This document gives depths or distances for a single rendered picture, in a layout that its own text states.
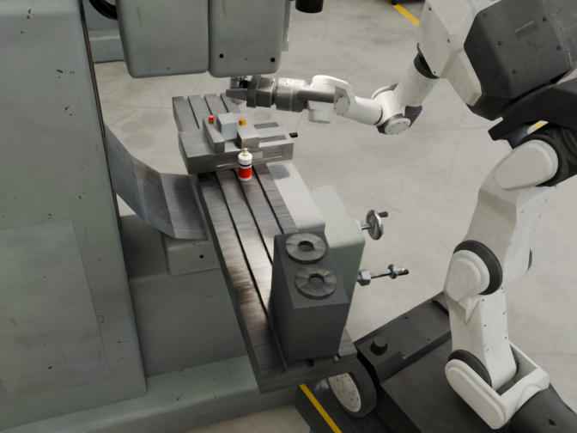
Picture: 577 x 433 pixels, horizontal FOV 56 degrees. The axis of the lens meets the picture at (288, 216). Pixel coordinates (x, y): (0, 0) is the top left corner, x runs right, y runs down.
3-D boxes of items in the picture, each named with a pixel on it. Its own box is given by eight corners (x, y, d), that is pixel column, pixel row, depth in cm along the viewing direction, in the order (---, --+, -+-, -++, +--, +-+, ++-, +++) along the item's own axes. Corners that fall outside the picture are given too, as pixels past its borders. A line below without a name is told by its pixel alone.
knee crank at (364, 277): (403, 268, 209) (406, 257, 205) (410, 279, 205) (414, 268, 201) (351, 278, 203) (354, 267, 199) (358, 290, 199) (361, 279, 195)
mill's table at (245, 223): (231, 109, 216) (231, 91, 211) (353, 371, 130) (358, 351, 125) (173, 115, 210) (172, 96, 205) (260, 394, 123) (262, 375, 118)
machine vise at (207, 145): (277, 135, 190) (279, 107, 183) (292, 159, 180) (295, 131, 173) (178, 149, 179) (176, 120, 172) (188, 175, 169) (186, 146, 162)
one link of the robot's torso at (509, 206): (522, 283, 142) (622, 143, 109) (478, 311, 134) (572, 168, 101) (479, 244, 150) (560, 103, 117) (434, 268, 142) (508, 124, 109)
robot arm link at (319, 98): (295, 82, 152) (336, 87, 151) (290, 120, 152) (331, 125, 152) (294, 73, 140) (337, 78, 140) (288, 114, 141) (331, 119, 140)
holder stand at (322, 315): (316, 283, 140) (324, 226, 126) (337, 355, 124) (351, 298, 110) (270, 287, 137) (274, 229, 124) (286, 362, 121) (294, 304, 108)
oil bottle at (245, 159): (249, 173, 173) (250, 143, 165) (252, 180, 170) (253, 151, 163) (236, 174, 171) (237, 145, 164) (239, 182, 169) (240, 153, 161)
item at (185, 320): (318, 287, 245) (335, 182, 205) (344, 344, 223) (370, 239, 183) (135, 323, 222) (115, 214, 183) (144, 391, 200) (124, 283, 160)
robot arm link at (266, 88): (254, 64, 150) (296, 70, 149) (253, 95, 156) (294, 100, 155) (245, 86, 140) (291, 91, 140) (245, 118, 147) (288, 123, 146)
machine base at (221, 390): (290, 283, 260) (294, 254, 247) (337, 393, 218) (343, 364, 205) (19, 337, 226) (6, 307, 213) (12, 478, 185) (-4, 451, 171)
